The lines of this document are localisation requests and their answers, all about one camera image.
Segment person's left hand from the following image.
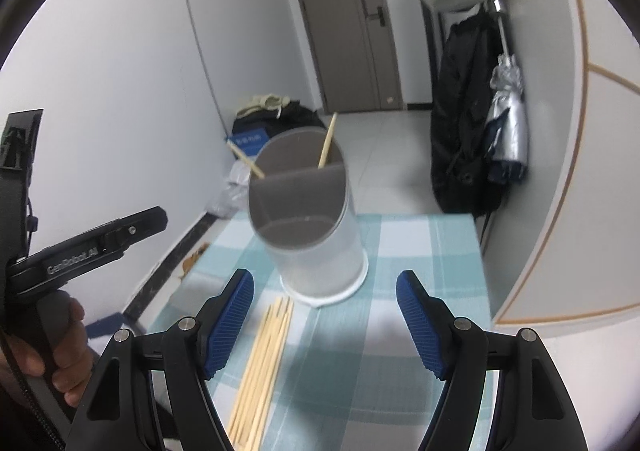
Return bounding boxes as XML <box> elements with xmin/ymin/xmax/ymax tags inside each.
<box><xmin>0</xmin><ymin>298</ymin><xmax>96</xmax><ymax>399</ymax></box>

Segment blue cloth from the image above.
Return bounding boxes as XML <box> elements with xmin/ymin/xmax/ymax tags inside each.
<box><xmin>85</xmin><ymin>313</ymin><xmax>123</xmax><ymax>339</ymax></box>

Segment beige gloves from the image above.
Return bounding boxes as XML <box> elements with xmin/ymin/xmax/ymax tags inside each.
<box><xmin>237</xmin><ymin>93</ymin><xmax>291</xmax><ymax>119</ymax></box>

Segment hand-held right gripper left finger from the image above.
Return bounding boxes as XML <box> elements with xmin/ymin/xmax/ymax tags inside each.
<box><xmin>65</xmin><ymin>268</ymin><xmax>256</xmax><ymax>451</ymax></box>

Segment blue cardboard box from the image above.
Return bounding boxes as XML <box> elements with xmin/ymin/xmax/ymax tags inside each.
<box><xmin>225</xmin><ymin>132</ymin><xmax>266</xmax><ymax>162</ymax></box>

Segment silver folded umbrella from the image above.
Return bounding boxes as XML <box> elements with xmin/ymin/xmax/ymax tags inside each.
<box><xmin>482</xmin><ymin>1</ymin><xmax>530</xmax><ymax>184</ymax></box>

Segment black hanging jacket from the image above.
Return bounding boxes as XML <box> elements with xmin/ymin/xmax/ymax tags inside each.
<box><xmin>430</xmin><ymin>6</ymin><xmax>506</xmax><ymax>216</ymax></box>

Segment frosted plastic utensil holder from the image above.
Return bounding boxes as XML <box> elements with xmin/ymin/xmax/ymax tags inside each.
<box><xmin>247</xmin><ymin>127</ymin><xmax>370</xmax><ymax>308</ymax></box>

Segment grey brown door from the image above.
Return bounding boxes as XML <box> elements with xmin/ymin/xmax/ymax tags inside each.
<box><xmin>286</xmin><ymin>0</ymin><xmax>403</xmax><ymax>114</ymax></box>

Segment grey wall cable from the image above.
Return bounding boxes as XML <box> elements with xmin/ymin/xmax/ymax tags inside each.
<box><xmin>175</xmin><ymin>0</ymin><xmax>226</xmax><ymax>132</ymax></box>

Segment teal checked tablecloth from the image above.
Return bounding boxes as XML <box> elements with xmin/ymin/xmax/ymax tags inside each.
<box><xmin>132</xmin><ymin>213</ymin><xmax>501</xmax><ymax>451</ymax></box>

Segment person's black zip jacket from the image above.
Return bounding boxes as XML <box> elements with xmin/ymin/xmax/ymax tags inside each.
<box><xmin>0</xmin><ymin>371</ymin><xmax>66</xmax><ymax>451</ymax></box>

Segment light bamboo chopstick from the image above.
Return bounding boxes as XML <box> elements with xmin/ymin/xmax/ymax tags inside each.
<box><xmin>318</xmin><ymin>113</ymin><xmax>339</xmax><ymax>168</ymax></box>
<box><xmin>227</xmin><ymin>140</ymin><xmax>266</xmax><ymax>179</ymax></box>

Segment black bag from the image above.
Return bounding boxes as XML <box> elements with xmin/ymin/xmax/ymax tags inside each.
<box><xmin>232</xmin><ymin>101</ymin><xmax>326</xmax><ymax>142</ymax></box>

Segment pile of wooden chopsticks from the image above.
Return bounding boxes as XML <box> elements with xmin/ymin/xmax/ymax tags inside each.
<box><xmin>226</xmin><ymin>296</ymin><xmax>295</xmax><ymax>451</ymax></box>

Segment orange small object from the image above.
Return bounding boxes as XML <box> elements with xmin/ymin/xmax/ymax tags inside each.
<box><xmin>182</xmin><ymin>243</ymin><xmax>211</xmax><ymax>277</ymax></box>

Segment clear plastic bag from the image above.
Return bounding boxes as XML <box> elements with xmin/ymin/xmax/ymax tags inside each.
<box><xmin>207</xmin><ymin>161</ymin><xmax>251</xmax><ymax>222</ymax></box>

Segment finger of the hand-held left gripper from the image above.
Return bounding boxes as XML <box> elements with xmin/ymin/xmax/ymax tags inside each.
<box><xmin>94</xmin><ymin>205</ymin><xmax>169</xmax><ymax>255</ymax></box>

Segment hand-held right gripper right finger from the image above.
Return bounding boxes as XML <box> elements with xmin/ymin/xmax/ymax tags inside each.
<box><xmin>395</xmin><ymin>270</ymin><xmax>588</xmax><ymax>451</ymax></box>

